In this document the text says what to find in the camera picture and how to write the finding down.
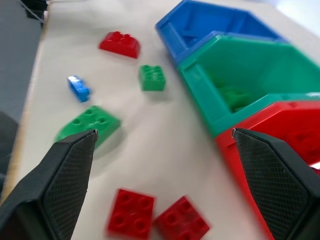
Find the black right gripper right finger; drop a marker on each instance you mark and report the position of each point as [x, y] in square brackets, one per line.
[272, 180]

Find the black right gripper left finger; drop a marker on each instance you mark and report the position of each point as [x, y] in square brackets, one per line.
[50, 190]

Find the red plastic storage bin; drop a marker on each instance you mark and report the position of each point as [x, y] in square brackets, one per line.
[235, 155]

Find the green curved toy brick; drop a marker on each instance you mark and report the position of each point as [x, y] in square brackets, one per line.
[87, 122]

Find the red square toy brick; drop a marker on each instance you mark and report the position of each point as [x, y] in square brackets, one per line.
[181, 220]
[130, 213]

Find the green toy brick in bin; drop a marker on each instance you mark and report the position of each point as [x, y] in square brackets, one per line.
[232, 96]

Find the blue toy brick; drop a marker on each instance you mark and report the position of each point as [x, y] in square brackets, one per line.
[79, 88]

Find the green plastic storage bin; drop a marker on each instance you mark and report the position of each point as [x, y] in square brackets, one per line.
[200, 95]

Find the small green toy brick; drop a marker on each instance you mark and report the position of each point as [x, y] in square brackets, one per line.
[152, 78]

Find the red curved toy brick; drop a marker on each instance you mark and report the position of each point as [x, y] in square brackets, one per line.
[120, 45]

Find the blue plastic storage bin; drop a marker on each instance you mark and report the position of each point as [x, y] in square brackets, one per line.
[172, 35]

